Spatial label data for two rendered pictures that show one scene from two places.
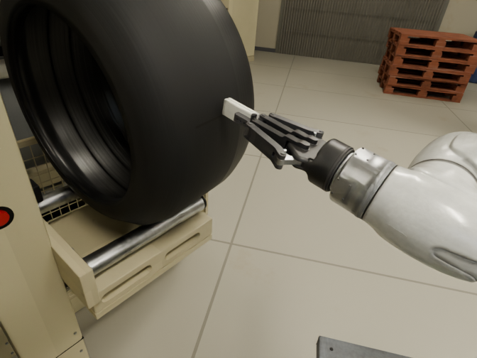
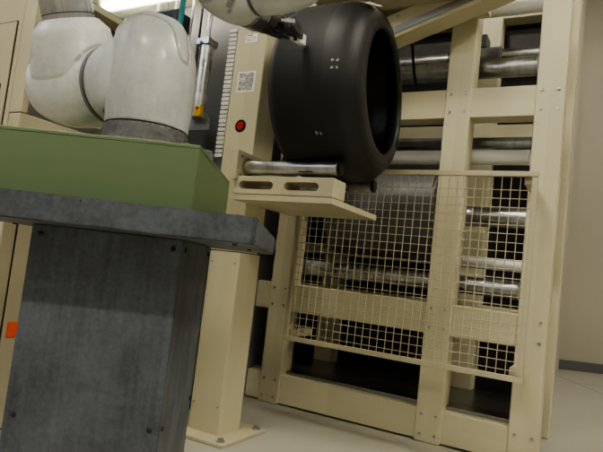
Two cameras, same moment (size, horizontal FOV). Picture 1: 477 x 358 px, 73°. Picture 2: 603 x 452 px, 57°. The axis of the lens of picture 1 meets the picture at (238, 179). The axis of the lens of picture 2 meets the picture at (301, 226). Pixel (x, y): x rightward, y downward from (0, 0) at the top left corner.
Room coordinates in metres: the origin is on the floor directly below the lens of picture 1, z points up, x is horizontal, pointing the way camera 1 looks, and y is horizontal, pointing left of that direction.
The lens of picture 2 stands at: (0.36, -1.51, 0.58)
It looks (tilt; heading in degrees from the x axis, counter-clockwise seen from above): 5 degrees up; 81
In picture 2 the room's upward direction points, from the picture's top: 7 degrees clockwise
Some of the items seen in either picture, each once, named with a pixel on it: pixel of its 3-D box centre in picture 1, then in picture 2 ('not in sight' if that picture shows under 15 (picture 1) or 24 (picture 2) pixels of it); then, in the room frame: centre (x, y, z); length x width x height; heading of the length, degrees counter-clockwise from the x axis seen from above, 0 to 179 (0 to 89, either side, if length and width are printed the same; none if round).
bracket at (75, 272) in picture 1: (47, 239); (266, 176); (0.53, 0.43, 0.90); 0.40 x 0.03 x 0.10; 52
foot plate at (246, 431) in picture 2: not in sight; (214, 427); (0.45, 0.46, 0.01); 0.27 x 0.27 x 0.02; 52
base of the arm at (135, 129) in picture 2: not in sight; (154, 147); (0.24, -0.45, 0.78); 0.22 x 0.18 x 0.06; 175
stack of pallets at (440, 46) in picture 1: (424, 64); not in sight; (5.37, -2.78, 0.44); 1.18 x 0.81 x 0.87; 81
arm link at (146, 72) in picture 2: not in sight; (149, 74); (0.21, -0.44, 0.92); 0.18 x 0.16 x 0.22; 141
